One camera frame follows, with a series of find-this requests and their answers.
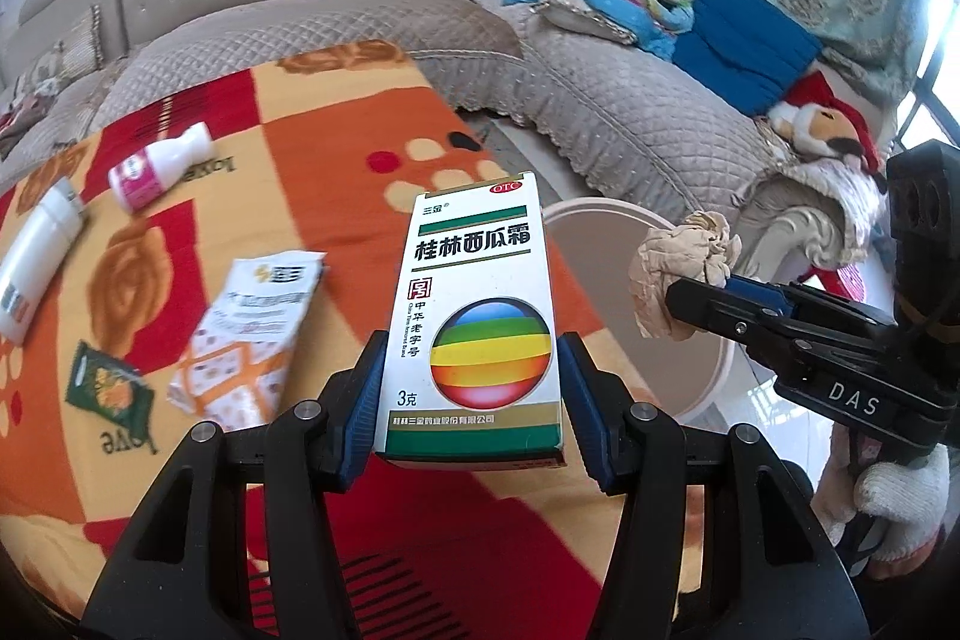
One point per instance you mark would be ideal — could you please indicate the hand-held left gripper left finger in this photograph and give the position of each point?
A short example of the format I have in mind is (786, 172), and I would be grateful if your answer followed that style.
(367, 385)

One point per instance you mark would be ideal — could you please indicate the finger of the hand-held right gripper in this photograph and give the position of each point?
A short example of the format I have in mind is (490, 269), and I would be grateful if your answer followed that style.
(757, 289)
(727, 317)

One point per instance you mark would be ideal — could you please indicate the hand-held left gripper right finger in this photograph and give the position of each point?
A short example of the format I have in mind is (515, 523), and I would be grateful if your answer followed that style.
(577, 392)

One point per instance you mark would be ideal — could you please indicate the beige tissue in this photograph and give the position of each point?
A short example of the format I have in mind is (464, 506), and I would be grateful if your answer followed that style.
(675, 257)

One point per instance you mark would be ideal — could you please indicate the white orange sachet packet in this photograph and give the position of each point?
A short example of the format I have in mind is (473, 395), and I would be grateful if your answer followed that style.
(240, 340)

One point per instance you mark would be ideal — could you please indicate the white green medicine box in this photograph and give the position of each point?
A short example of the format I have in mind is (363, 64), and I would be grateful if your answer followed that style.
(465, 280)

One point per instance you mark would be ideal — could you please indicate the beige round bin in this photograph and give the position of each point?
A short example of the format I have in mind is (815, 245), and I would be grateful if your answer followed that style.
(592, 235)

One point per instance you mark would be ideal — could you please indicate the dark green packet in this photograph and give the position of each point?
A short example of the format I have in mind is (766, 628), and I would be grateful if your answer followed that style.
(101, 381)

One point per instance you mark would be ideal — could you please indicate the small pink label bottle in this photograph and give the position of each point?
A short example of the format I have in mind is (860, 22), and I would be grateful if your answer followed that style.
(150, 168)

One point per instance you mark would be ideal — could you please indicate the white tube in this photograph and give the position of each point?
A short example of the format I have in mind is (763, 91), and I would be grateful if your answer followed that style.
(37, 265)

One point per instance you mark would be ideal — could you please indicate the person's right hand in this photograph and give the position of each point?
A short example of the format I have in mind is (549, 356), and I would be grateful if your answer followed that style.
(904, 505)

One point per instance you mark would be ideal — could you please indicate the red white plush toy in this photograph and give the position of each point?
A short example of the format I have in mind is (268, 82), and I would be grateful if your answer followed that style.
(825, 130)

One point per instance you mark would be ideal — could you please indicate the orange red printed blanket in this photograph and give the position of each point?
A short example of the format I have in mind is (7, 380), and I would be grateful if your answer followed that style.
(315, 175)

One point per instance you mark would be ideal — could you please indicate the blue cloth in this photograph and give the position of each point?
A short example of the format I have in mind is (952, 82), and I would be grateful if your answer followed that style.
(750, 48)

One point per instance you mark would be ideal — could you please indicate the blue striped towel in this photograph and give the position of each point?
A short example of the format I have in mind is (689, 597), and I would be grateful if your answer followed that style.
(600, 3)

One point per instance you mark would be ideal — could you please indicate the dark patterned cloth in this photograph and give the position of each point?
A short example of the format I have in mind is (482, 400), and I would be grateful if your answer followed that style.
(15, 115)

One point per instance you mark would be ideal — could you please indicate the fringed beige cushion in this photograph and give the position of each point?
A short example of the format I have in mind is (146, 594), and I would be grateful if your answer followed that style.
(71, 51)

